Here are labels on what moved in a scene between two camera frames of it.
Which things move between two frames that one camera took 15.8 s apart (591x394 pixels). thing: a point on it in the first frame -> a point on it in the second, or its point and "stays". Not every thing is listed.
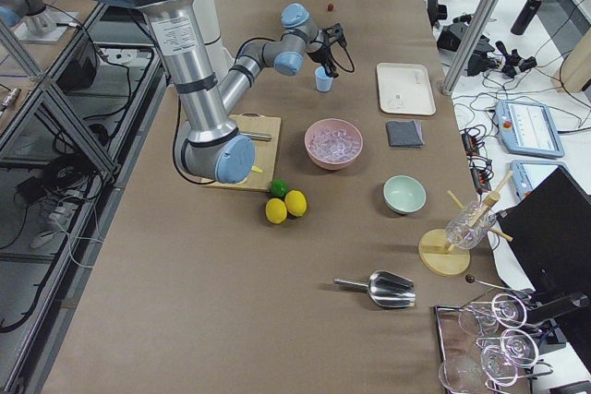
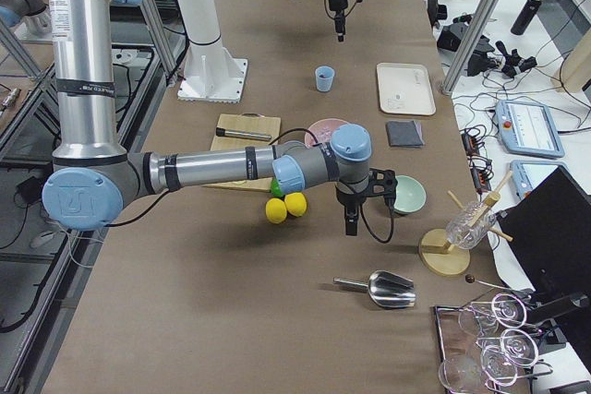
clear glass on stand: [458, 231] stays
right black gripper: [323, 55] -> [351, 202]
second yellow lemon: [276, 210] stays
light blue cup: [323, 82] stays
